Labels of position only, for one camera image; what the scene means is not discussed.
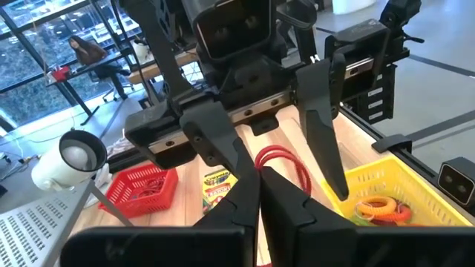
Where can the person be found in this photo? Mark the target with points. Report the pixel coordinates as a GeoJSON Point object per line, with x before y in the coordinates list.
{"type": "Point", "coordinates": [87, 52]}

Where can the white spotlight lamp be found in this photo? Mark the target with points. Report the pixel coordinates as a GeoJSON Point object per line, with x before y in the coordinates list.
{"type": "Point", "coordinates": [55, 170]}

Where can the black background desk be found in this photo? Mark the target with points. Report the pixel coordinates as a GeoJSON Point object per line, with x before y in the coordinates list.
{"type": "Point", "coordinates": [79, 104]}

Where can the yellow plastic basket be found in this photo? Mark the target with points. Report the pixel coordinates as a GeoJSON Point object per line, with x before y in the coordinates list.
{"type": "Point", "coordinates": [371, 174]}

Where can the green coil wristband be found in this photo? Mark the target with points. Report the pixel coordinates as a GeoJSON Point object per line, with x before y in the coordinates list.
{"type": "Point", "coordinates": [356, 221]}

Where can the yellow Crayola crayon box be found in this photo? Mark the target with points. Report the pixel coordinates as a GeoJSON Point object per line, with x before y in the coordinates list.
{"type": "Point", "coordinates": [217, 189]}

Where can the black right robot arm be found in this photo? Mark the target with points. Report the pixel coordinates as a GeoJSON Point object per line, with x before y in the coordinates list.
{"type": "Point", "coordinates": [159, 44]}

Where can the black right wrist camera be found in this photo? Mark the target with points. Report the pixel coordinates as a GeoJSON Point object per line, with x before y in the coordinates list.
{"type": "Point", "coordinates": [237, 26]}

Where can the red item on desk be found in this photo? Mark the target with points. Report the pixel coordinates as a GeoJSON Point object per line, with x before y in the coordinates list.
{"type": "Point", "coordinates": [61, 73]}

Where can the neighbouring black robot arm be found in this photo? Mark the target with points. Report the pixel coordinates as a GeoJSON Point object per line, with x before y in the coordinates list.
{"type": "Point", "coordinates": [399, 15]}

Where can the black table-level camera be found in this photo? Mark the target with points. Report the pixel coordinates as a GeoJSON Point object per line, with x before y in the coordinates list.
{"type": "Point", "coordinates": [456, 181]}

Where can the grey perforated metal riser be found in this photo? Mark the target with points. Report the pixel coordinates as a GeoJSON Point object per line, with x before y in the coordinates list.
{"type": "Point", "coordinates": [29, 230]}

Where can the yellow coil wristband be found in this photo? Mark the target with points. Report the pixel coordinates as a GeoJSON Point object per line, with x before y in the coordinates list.
{"type": "Point", "coordinates": [375, 205]}

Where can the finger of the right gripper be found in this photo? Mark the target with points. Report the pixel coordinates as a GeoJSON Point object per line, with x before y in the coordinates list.
{"type": "Point", "coordinates": [215, 133]}
{"type": "Point", "coordinates": [319, 122]}

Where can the red plastic basket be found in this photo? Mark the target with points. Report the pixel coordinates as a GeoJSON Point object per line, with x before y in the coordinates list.
{"type": "Point", "coordinates": [122, 200]}

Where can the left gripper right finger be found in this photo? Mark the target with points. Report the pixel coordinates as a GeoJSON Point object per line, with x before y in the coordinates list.
{"type": "Point", "coordinates": [289, 215]}

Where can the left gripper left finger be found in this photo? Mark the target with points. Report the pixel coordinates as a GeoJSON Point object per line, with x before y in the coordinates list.
{"type": "Point", "coordinates": [241, 211]}

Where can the white round column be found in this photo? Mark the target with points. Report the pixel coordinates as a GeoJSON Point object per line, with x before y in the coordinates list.
{"type": "Point", "coordinates": [352, 4]}

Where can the neighbouring wooden table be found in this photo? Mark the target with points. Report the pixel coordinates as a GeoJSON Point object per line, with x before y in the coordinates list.
{"type": "Point", "coordinates": [156, 70]}

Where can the large red rubber band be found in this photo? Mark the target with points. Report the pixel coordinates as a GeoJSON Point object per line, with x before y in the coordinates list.
{"type": "Point", "coordinates": [274, 150]}

